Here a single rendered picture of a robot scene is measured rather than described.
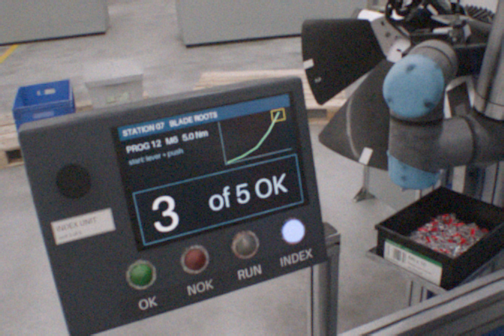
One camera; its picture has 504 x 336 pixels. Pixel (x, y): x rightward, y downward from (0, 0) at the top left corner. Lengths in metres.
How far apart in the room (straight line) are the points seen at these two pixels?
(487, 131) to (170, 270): 0.52
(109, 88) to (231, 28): 3.11
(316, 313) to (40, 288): 1.95
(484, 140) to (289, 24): 6.06
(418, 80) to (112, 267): 0.45
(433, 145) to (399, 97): 0.09
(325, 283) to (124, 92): 3.27
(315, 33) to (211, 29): 5.27
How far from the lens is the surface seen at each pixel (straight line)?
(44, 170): 0.47
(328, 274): 0.68
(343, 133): 1.14
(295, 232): 0.52
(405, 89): 0.74
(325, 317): 0.71
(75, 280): 0.49
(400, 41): 1.21
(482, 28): 1.11
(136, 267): 0.49
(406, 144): 0.78
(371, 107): 1.15
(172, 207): 0.48
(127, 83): 3.82
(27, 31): 8.34
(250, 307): 2.20
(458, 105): 1.18
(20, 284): 2.61
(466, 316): 0.89
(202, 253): 0.50
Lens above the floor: 1.40
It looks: 26 degrees down
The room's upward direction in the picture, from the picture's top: 4 degrees counter-clockwise
